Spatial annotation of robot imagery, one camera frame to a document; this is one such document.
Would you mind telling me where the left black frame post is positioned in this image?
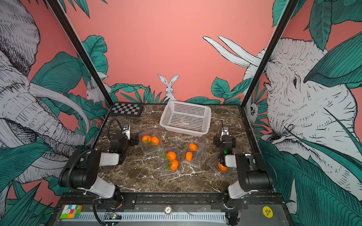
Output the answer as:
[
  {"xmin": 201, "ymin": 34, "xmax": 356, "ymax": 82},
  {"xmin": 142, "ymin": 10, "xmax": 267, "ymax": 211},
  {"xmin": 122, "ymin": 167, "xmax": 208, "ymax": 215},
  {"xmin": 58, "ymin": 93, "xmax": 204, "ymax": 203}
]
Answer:
[{"xmin": 47, "ymin": 0, "xmax": 114, "ymax": 106}]

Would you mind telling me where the white perforated plastic basket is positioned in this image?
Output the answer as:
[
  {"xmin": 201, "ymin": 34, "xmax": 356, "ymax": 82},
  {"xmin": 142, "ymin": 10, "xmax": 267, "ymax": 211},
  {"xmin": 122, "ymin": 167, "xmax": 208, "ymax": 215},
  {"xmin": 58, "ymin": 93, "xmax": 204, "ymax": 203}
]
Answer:
[{"xmin": 159, "ymin": 101, "xmax": 212, "ymax": 137}]

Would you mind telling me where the black front rail frame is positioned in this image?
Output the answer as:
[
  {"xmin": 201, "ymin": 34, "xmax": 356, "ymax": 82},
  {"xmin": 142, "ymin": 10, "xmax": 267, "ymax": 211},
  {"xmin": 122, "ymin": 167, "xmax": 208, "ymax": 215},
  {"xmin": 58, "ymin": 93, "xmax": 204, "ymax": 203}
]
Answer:
[{"xmin": 48, "ymin": 193, "xmax": 294, "ymax": 226}]

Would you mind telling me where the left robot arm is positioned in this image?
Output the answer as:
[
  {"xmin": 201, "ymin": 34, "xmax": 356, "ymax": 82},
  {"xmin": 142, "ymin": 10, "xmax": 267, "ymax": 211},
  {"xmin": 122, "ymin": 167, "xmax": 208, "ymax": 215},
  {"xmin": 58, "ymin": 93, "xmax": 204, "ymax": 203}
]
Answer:
[{"xmin": 58, "ymin": 118, "xmax": 139, "ymax": 209}]

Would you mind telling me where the orange in container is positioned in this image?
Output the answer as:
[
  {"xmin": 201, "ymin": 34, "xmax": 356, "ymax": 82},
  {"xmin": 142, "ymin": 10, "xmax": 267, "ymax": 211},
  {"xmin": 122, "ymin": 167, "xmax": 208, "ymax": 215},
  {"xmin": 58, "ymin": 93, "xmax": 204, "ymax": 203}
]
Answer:
[
  {"xmin": 142, "ymin": 135, "xmax": 152, "ymax": 144},
  {"xmin": 218, "ymin": 163, "xmax": 228, "ymax": 172}
]

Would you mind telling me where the orange with leaf centre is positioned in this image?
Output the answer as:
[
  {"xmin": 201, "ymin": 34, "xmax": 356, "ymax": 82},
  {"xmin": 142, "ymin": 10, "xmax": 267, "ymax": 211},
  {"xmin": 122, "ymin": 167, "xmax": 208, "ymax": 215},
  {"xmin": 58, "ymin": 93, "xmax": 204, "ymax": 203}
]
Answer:
[{"xmin": 166, "ymin": 151, "xmax": 177, "ymax": 161}]

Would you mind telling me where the yellow round sticker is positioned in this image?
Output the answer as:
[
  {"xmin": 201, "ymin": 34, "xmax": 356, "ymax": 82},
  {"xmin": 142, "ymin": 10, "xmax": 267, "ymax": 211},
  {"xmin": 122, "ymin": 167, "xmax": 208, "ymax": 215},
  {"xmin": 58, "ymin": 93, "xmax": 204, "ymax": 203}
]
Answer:
[{"xmin": 263, "ymin": 206, "xmax": 273, "ymax": 218}]

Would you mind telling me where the colourful rubik cube front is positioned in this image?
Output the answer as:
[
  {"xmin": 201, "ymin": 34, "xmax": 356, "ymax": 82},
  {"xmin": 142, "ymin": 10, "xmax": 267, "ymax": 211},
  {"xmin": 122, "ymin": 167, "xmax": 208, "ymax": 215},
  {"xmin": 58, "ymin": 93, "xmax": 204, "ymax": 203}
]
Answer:
[{"xmin": 60, "ymin": 204, "xmax": 83, "ymax": 219}]

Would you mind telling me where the orange in left container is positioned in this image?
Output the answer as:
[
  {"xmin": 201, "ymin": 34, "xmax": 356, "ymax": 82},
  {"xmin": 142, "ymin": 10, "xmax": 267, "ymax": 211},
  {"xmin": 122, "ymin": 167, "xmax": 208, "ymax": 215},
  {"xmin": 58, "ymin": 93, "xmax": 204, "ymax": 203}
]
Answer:
[{"xmin": 142, "ymin": 135, "xmax": 152, "ymax": 144}]

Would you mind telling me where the black white checkerboard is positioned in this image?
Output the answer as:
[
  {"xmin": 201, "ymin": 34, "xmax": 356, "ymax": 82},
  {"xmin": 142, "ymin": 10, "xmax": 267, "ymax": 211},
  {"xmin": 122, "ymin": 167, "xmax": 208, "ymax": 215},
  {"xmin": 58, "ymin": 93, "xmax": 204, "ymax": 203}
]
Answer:
[{"xmin": 110, "ymin": 102, "xmax": 143, "ymax": 117}]

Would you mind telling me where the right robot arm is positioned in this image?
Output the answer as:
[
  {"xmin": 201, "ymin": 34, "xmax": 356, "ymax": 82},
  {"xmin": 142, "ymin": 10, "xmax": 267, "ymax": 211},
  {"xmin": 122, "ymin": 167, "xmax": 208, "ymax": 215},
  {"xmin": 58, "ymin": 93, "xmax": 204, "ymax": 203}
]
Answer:
[{"xmin": 213, "ymin": 134, "xmax": 273, "ymax": 199}]

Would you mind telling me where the black frame post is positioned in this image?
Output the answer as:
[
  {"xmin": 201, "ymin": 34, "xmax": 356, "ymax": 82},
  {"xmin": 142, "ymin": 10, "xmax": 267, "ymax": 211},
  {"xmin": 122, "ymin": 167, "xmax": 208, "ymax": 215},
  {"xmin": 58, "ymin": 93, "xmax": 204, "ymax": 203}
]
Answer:
[
  {"xmin": 47, "ymin": 0, "xmax": 114, "ymax": 106},
  {"xmin": 241, "ymin": 0, "xmax": 298, "ymax": 109}
]

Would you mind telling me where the white slotted cable duct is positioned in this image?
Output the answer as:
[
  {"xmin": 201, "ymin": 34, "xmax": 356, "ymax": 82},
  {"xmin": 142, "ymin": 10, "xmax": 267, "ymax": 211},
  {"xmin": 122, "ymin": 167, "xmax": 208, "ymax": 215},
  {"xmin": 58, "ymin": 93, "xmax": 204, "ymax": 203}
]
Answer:
[{"xmin": 60, "ymin": 211, "xmax": 227, "ymax": 223}]

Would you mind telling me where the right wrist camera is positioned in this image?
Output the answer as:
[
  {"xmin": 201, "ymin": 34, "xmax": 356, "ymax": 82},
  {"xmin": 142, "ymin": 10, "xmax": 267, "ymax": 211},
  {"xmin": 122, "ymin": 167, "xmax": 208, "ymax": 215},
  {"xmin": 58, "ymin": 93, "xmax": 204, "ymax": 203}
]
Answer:
[{"xmin": 221, "ymin": 126, "xmax": 229, "ymax": 137}]

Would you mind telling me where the orange in right container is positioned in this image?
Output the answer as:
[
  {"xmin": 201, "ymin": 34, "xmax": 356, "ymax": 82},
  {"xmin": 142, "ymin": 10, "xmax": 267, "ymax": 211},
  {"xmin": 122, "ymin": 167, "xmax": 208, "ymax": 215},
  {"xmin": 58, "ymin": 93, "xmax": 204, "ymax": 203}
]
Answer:
[{"xmin": 218, "ymin": 163, "xmax": 228, "ymax": 172}]

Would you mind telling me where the clear clamshell container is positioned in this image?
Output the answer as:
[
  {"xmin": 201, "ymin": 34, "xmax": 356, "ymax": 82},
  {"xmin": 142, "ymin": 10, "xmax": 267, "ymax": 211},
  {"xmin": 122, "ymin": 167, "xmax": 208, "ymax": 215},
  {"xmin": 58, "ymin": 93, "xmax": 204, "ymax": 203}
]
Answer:
[
  {"xmin": 181, "ymin": 140, "xmax": 206, "ymax": 169},
  {"xmin": 139, "ymin": 130, "xmax": 164, "ymax": 155},
  {"xmin": 157, "ymin": 147, "xmax": 183, "ymax": 178},
  {"xmin": 208, "ymin": 154, "xmax": 235, "ymax": 177}
]

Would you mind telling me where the right black frame post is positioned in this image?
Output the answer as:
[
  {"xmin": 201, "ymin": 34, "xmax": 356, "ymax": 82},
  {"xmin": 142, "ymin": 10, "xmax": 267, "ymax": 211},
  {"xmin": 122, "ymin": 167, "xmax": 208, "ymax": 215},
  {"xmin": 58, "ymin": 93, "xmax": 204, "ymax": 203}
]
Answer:
[{"xmin": 241, "ymin": 0, "xmax": 298, "ymax": 109}]

